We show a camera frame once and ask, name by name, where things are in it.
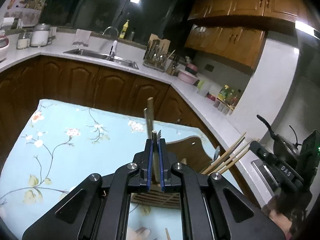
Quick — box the wooden chopstick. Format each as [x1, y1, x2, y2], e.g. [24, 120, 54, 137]
[146, 97, 160, 184]
[165, 228, 171, 240]

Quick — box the white canister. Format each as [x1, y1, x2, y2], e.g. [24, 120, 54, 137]
[30, 23, 50, 47]

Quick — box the yellow detergent bottle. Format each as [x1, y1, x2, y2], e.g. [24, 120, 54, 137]
[119, 20, 130, 39]

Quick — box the wooden utensil caddy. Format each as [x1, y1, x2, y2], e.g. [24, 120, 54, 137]
[131, 136, 213, 210]

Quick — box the right hand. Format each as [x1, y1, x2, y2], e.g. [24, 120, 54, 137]
[261, 195, 303, 239]

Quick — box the floral light blue tablecloth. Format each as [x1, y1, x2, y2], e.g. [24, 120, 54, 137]
[0, 99, 243, 240]

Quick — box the countertop dish rack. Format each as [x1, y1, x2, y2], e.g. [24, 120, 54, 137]
[143, 34, 172, 72]

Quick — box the kitchen sink faucet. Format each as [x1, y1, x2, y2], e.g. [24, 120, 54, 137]
[101, 26, 119, 61]

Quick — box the white rice cooker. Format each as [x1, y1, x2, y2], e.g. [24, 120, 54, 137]
[0, 35, 9, 61]

